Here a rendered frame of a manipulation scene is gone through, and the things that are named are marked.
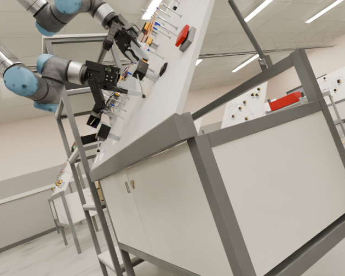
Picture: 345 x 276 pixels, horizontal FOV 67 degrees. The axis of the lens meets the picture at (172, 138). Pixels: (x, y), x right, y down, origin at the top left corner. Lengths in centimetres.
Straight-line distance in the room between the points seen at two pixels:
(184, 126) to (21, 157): 788
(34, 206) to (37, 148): 163
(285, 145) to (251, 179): 18
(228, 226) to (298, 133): 41
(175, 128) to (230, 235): 29
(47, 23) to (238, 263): 98
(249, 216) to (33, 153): 795
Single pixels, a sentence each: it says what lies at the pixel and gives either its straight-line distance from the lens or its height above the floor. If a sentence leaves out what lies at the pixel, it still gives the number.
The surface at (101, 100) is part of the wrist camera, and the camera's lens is 95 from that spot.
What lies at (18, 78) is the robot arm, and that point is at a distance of 84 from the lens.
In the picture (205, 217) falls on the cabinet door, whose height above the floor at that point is 59.
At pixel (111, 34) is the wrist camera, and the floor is 126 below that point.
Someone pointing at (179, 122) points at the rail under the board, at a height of 84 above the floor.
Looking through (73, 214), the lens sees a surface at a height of 51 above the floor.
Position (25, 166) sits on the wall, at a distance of 836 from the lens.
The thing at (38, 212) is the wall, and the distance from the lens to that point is 827.
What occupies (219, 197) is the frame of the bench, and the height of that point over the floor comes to 64.
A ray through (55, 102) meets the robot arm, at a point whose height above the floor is 108.
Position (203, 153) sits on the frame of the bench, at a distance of 65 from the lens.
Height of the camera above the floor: 76
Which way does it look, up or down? 5 degrees up
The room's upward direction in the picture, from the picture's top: 19 degrees counter-clockwise
